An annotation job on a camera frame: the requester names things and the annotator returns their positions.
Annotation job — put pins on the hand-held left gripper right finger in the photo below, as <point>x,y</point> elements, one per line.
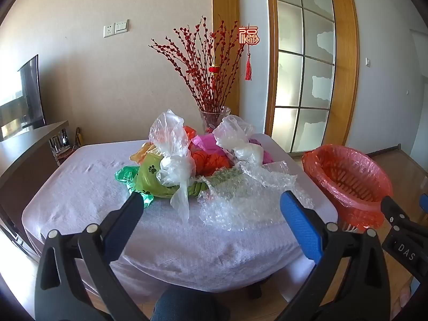
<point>297,220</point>

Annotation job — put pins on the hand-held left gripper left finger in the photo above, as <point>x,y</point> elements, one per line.
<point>128,214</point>

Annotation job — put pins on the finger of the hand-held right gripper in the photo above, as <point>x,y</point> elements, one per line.
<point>424,203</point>
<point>394,212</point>

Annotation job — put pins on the red basket with plastic liner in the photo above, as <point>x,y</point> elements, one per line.
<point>367,164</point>

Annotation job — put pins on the red plastic lattice basket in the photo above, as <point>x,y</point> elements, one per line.
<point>344,184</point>

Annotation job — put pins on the beige plastic bag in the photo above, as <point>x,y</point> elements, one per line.
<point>142,153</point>

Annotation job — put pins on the pink plastic bag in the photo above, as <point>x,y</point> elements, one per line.
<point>205,140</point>

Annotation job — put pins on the person's right hand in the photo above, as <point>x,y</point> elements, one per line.
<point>402,301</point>

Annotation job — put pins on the lilac tablecloth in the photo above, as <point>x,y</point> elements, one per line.
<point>100,190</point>

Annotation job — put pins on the dark green plastic bag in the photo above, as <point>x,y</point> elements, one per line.
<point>125,175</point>

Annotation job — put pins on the green paw print bag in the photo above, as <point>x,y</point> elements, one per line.
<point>147,177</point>

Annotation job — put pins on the clear bubble wrap sheet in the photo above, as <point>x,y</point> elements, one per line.
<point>240,200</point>

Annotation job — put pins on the clear plastic bag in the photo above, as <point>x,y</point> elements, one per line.
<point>174,167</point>
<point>247,153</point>

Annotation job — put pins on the green striped plastic bag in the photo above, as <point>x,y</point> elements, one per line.
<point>197,187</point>

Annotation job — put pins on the black chair base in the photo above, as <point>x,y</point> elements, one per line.
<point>255,289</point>

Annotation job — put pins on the large orange plastic bag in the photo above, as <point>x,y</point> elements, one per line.
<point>207,160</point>

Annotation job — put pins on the dark items beside cabinet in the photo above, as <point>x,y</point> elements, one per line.
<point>62,143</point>

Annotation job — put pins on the small orange plastic bag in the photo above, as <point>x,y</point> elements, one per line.
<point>189,133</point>

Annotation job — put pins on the person's leg in jeans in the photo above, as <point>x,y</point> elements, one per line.
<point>187,307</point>

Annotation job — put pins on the wooden television cabinet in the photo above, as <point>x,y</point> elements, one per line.
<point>20,160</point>

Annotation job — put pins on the glass vase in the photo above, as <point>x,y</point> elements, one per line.
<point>210,118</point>

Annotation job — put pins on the frosted glass sliding door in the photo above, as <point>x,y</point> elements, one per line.
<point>314,83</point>

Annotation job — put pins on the black television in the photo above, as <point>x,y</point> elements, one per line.
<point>31,97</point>

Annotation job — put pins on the small red lantern ornament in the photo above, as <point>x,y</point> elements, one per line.
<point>214,69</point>

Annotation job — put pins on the red berry branches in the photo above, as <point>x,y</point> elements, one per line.
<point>200,60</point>

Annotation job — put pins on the red tasselled hanging ornament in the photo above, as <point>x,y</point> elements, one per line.
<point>248,35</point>

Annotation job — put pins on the wooden door frame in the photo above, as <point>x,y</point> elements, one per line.
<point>347,73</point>

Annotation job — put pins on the white wall outlet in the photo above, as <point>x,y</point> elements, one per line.
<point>108,30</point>

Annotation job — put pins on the white wall switch plate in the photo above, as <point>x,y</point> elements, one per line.
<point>121,26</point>

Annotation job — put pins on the wooden wall trim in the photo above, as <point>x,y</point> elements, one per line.
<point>225,6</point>

